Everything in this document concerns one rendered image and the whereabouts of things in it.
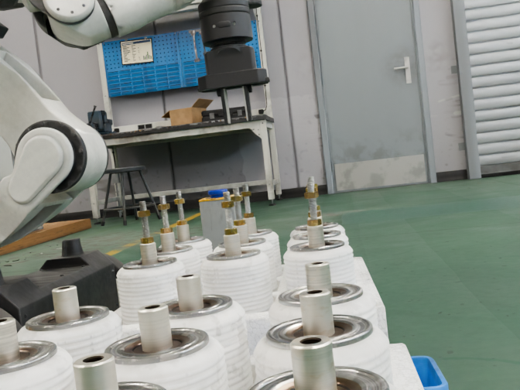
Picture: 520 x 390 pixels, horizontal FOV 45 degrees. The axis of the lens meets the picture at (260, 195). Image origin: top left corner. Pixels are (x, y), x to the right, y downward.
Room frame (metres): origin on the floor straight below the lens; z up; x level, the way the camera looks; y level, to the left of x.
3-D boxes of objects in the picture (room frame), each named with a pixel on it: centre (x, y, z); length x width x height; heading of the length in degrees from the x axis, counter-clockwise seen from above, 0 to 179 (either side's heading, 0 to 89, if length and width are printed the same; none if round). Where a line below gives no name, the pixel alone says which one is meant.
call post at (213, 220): (1.29, 0.09, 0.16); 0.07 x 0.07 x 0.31; 85
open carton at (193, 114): (5.79, 0.56, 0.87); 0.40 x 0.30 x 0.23; 68
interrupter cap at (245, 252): (0.88, 0.05, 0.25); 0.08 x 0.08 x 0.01
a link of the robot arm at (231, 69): (1.12, 0.02, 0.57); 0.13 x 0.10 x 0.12; 87
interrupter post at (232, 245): (0.88, 0.05, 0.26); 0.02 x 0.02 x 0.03
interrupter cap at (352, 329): (0.44, -0.03, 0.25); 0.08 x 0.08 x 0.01
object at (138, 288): (0.89, 0.17, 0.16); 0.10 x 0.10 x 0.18
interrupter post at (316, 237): (0.87, -0.07, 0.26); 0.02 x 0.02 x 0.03
